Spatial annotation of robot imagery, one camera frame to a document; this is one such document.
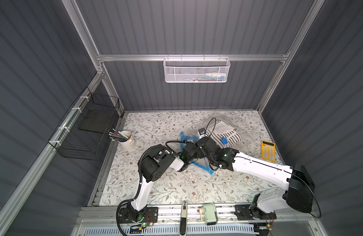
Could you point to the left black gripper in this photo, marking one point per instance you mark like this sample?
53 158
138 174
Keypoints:
194 150

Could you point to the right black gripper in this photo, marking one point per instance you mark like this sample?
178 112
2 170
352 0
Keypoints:
210 144

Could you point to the clear vacuum bag blue zipper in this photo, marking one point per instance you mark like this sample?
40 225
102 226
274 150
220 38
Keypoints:
230 155

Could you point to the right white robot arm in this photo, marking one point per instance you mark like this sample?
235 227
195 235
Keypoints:
294 186

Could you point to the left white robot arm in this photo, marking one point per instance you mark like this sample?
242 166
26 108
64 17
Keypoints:
153 163

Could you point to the blue bag valve cap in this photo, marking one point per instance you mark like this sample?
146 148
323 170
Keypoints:
224 140

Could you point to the yellow calculator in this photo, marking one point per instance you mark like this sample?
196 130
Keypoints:
268 151

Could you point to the pale green box device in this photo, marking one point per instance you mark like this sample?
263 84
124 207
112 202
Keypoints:
208 214

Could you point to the white mug pen holder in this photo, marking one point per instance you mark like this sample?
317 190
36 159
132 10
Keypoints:
128 142

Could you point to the markers in white basket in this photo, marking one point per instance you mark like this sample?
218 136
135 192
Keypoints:
209 77

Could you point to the pens in mug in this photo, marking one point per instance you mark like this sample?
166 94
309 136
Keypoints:
118 136

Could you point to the black white handheld tool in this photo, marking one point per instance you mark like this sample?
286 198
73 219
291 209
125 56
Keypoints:
183 219

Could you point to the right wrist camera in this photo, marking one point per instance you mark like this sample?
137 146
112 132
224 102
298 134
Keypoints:
202 133

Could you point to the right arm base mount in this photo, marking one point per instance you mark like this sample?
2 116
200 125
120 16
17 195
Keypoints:
247 212

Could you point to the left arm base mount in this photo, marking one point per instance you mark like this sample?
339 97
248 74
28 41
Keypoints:
146 215

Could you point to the white wire mesh basket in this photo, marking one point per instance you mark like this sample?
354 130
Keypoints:
178 69

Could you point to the black wire mesh basket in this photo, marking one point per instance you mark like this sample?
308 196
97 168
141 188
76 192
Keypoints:
86 134

